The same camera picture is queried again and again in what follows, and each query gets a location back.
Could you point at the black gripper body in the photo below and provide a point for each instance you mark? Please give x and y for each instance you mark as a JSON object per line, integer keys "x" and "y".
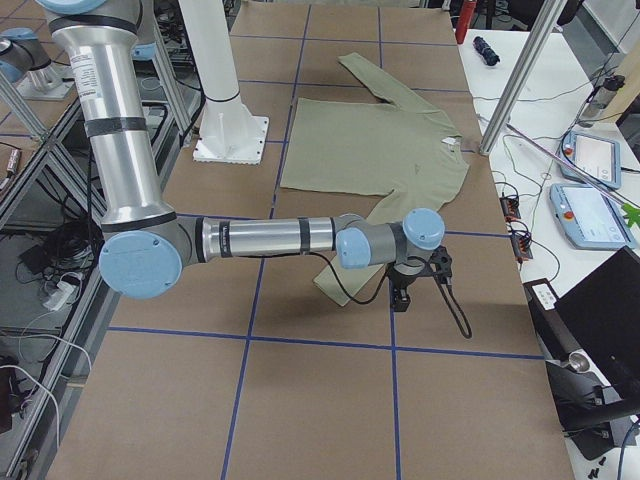
{"x": 401, "y": 280}

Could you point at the olive green long-sleeve shirt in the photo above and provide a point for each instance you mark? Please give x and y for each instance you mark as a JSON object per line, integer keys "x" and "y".
{"x": 392, "y": 149}

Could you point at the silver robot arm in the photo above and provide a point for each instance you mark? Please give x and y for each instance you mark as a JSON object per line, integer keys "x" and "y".
{"x": 23, "y": 56}
{"x": 147, "y": 244}

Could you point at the orange connector board near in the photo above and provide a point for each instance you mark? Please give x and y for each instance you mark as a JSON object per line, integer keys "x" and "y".
{"x": 520, "y": 242}

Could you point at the orange connector board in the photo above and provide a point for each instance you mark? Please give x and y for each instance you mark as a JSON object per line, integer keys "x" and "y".
{"x": 520, "y": 242}
{"x": 510, "y": 207}

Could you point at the orange connector board far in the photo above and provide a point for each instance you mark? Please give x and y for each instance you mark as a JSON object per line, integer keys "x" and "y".
{"x": 510, "y": 207}

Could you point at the dark box with label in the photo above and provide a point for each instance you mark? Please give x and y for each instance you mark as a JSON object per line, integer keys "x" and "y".
{"x": 554, "y": 335}

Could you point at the near blue teach pendant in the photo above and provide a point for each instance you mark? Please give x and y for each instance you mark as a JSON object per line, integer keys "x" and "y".
{"x": 589, "y": 220}

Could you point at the blue teach pendant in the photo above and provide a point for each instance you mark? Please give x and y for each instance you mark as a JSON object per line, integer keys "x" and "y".
{"x": 589, "y": 220}
{"x": 596, "y": 156}

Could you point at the far blue teach pendant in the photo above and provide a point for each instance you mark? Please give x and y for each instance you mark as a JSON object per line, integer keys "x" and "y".
{"x": 596, "y": 156}

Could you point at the dark rolled cloth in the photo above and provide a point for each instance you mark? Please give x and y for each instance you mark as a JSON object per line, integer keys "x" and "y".
{"x": 485, "y": 51}

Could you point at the clear water bottle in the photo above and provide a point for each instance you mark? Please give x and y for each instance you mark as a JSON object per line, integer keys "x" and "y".
{"x": 600, "y": 99}

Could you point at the red fire extinguisher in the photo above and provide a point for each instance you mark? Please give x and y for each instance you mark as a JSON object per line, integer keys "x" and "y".
{"x": 464, "y": 20}

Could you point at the white power strip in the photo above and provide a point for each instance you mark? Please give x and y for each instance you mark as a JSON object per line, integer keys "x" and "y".
{"x": 62, "y": 294}

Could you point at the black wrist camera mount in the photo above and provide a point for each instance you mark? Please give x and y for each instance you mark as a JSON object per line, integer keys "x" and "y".
{"x": 441, "y": 265}

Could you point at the aluminium frame post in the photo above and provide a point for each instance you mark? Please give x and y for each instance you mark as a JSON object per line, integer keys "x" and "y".
{"x": 536, "y": 40}

